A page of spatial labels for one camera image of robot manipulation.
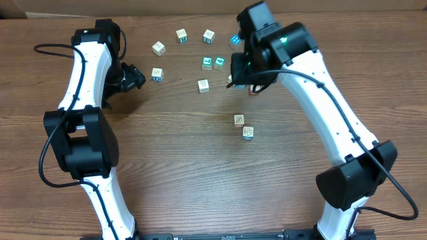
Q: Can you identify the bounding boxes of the block with red side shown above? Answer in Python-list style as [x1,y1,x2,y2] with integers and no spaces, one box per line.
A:
[234,115,245,128]

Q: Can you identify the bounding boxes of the block with blue H side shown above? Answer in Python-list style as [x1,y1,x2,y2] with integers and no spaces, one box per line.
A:
[242,126,254,140]

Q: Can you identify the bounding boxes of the block with red G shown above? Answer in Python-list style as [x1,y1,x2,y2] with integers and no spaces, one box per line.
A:
[249,85,262,95]

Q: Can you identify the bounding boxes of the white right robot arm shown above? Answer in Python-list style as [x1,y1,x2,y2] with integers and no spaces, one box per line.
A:
[231,20,398,239]

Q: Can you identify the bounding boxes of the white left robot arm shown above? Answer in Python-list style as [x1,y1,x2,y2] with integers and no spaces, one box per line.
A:
[39,19,146,239]

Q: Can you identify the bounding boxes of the block with blue D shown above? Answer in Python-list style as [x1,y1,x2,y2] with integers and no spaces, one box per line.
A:
[151,68,164,81]

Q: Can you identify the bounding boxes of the block with blue top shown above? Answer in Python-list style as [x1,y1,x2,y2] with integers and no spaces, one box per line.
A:
[229,35,242,51]

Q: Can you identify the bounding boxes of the small plain wooden block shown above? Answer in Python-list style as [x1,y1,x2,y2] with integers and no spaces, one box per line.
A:
[152,41,165,56]

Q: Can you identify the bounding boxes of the block with green 4 top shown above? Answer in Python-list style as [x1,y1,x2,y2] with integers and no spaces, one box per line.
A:
[214,57,225,70]

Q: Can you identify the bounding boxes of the block with green L top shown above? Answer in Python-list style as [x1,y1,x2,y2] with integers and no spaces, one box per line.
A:
[201,57,212,71]

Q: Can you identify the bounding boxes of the block with teal letter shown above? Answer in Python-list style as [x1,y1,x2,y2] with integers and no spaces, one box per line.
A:
[203,29,215,44]

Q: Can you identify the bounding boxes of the block with yellow side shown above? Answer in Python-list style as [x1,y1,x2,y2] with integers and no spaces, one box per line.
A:
[197,79,209,93]

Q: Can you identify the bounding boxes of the block with green R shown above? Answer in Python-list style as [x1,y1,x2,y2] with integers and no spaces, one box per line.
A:
[176,29,188,43]

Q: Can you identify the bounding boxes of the cardboard backdrop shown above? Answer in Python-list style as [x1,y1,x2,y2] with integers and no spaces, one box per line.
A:
[1,0,426,19]

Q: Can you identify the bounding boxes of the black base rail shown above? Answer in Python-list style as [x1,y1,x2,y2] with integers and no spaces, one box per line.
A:
[79,228,378,240]

